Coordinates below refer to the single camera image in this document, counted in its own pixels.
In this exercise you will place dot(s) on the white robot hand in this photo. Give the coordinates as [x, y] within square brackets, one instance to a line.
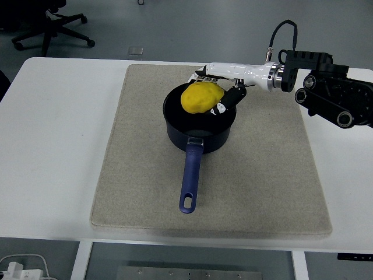
[233, 70]

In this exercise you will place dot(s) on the silver floor outlet plate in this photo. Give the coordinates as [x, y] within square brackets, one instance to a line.
[135, 51]

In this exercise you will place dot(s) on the black table control panel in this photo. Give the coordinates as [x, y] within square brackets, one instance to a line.
[355, 257]

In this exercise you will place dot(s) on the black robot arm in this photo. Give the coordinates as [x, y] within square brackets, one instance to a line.
[329, 87]

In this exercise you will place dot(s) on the black office chair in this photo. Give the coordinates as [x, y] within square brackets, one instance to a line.
[49, 32]

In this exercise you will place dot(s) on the white power strip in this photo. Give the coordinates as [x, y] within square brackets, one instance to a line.
[20, 272]

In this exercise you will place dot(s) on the white table leg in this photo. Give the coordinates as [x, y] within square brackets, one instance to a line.
[80, 262]
[300, 266]

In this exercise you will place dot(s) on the beige fabric mat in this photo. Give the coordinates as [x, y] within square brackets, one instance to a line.
[145, 175]

